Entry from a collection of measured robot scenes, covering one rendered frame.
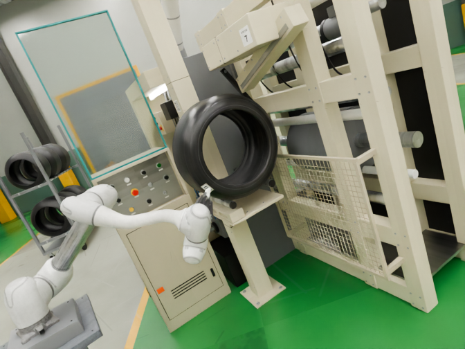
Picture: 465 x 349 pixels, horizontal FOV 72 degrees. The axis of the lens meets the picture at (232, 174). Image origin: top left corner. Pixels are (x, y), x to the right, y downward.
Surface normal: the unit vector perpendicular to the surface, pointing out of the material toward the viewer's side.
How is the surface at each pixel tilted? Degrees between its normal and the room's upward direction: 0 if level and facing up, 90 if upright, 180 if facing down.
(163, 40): 90
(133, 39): 90
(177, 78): 90
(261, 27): 90
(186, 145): 71
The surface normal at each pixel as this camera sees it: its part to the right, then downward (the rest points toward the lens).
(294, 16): 0.30, -0.19
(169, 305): 0.43, 0.09
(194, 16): 0.06, 0.25
